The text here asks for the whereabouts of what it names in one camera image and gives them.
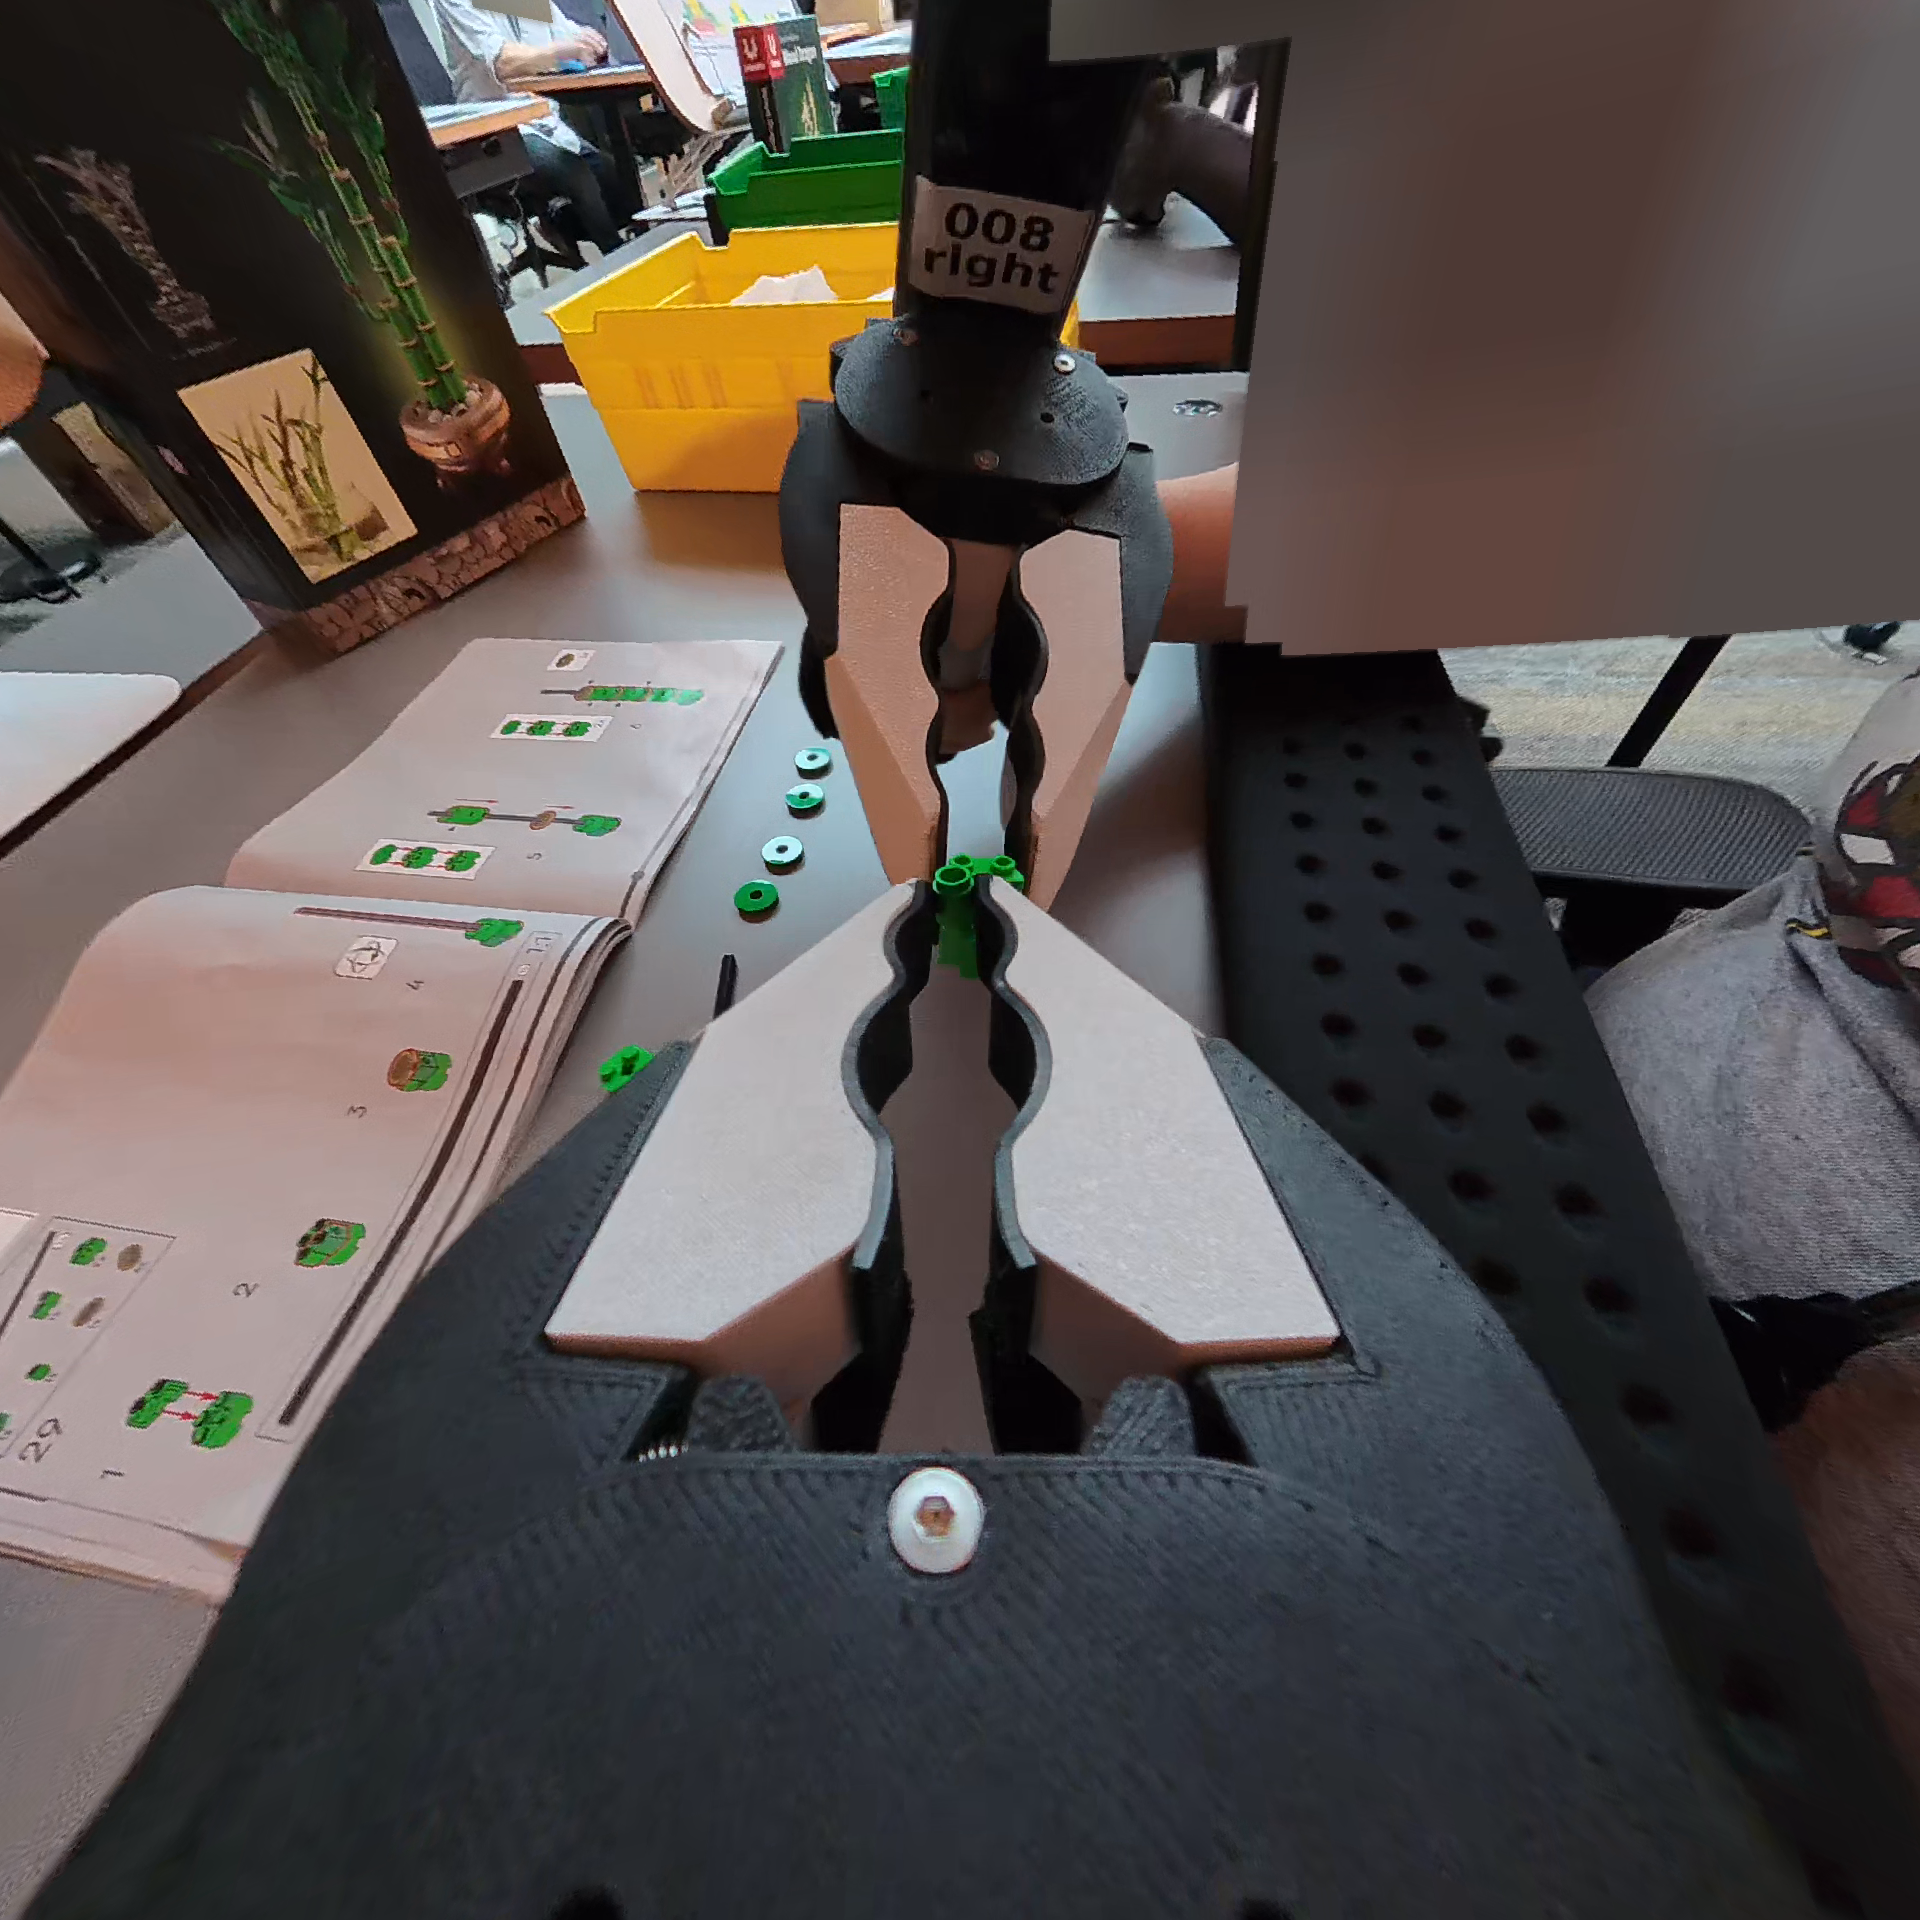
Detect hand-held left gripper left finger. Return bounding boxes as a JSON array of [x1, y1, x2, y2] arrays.
[[544, 880, 922, 1451]]

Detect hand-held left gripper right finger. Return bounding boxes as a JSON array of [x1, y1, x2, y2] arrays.
[[980, 886, 1345, 1451]]

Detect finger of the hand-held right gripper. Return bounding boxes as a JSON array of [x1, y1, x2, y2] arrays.
[[999, 533, 1153, 913], [835, 502, 965, 890]]

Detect green round toy brick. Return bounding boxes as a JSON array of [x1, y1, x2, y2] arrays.
[[931, 851, 1034, 987]]

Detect person's right forearm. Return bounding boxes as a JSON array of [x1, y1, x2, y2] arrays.
[[1153, 462, 1251, 644]]

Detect yellow plastic bin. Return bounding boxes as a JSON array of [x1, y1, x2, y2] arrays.
[[544, 222, 1081, 496]]

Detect green plastic bin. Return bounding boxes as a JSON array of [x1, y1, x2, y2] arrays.
[[704, 128, 913, 248]]

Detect black perforated panel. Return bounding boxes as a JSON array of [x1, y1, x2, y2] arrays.
[[1197, 642, 1920, 1920]]

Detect dark green product box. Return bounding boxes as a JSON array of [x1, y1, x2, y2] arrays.
[[732, 16, 837, 156]]

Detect open instruction booklet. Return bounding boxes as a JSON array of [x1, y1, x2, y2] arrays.
[[0, 635, 786, 1603]]

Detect black table leg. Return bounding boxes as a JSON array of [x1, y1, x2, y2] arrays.
[[1609, 635, 1730, 771]]

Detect chair armrest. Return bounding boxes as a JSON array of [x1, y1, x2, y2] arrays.
[[1488, 765, 1812, 913]]

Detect grey shorts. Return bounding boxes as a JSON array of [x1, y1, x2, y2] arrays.
[[1584, 852, 1920, 1310]]

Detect black bamboo picture box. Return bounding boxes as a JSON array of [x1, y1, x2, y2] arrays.
[[0, 0, 587, 658]]

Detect white rounded panel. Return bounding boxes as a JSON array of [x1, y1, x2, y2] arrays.
[[0, 669, 185, 846]]

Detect grey printed shirt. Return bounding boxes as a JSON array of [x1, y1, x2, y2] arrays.
[[1812, 714, 1920, 994]]

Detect person's bare leg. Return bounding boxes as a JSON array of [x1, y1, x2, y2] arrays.
[[1773, 1333, 1920, 1920]]

